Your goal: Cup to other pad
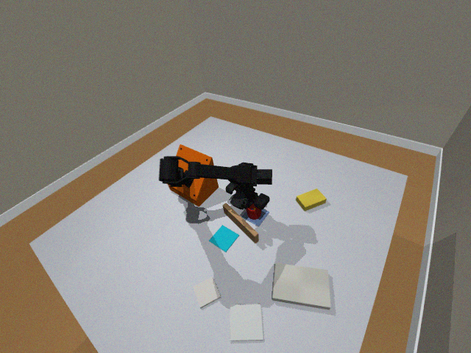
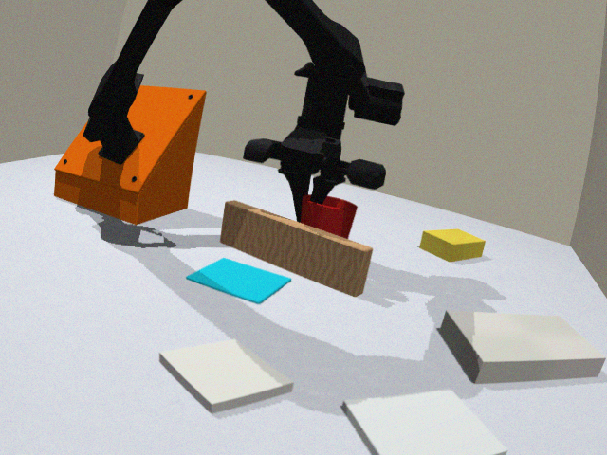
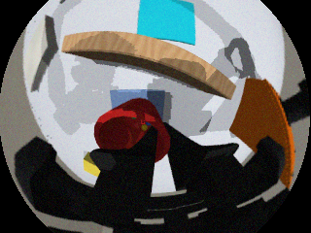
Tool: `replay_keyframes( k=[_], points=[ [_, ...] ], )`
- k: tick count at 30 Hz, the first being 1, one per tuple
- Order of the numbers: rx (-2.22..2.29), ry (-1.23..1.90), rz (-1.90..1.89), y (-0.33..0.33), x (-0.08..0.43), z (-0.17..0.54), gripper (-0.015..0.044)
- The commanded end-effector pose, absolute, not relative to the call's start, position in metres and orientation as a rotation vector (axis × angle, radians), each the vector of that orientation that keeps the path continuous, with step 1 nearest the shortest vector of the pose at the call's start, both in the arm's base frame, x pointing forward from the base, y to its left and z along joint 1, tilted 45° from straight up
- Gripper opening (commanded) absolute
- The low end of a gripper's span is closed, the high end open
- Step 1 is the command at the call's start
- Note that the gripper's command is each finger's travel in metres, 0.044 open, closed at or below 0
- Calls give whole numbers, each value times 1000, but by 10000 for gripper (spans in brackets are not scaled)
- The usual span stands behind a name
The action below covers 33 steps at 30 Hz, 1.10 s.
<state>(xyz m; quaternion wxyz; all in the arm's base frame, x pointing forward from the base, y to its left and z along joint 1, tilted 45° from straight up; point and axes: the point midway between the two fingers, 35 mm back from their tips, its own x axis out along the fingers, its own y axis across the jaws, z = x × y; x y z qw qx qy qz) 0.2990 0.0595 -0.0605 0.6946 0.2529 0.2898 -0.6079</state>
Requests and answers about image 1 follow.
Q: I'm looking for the dark red cup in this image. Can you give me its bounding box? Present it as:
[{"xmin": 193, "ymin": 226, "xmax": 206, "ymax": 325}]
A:
[{"xmin": 246, "ymin": 203, "xmax": 262, "ymax": 220}]

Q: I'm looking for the yellow block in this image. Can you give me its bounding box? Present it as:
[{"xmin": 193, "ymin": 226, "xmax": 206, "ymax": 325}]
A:
[{"xmin": 296, "ymin": 189, "xmax": 327, "ymax": 212}]

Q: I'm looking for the brown wooden bar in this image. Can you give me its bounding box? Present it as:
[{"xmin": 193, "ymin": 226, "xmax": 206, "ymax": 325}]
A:
[{"xmin": 222, "ymin": 203, "xmax": 259, "ymax": 244}]

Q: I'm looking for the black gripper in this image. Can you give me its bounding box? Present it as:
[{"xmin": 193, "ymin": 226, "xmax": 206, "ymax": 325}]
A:
[{"xmin": 225, "ymin": 182, "xmax": 269, "ymax": 210}]

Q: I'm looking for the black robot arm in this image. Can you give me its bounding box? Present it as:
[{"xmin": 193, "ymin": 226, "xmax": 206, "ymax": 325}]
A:
[{"xmin": 159, "ymin": 156, "xmax": 272, "ymax": 210}]

